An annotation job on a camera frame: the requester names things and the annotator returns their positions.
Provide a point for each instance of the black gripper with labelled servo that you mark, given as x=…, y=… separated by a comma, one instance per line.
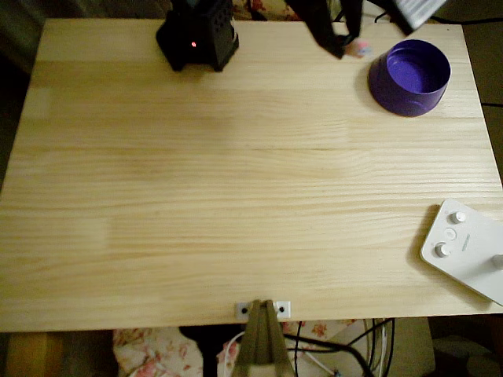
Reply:
x=323, y=24

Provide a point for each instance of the white candy with rabbit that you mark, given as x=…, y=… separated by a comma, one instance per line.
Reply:
x=359, y=49

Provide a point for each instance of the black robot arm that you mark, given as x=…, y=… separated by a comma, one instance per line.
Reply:
x=177, y=35

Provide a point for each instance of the purple plastic bowl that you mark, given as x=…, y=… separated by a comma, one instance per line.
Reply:
x=416, y=74

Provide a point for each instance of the floral fabric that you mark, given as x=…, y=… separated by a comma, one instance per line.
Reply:
x=149, y=349
x=267, y=8

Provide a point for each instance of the white lamp base with knobs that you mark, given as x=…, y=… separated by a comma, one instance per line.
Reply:
x=467, y=251

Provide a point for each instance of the grey curtain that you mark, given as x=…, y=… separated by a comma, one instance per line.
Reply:
x=19, y=27

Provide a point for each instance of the beige box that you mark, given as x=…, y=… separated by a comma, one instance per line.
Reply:
x=412, y=345

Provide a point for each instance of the wooden furniture piece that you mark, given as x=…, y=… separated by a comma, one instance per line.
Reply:
x=35, y=353

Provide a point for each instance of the white mounting bracket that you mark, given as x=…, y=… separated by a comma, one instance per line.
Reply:
x=285, y=309

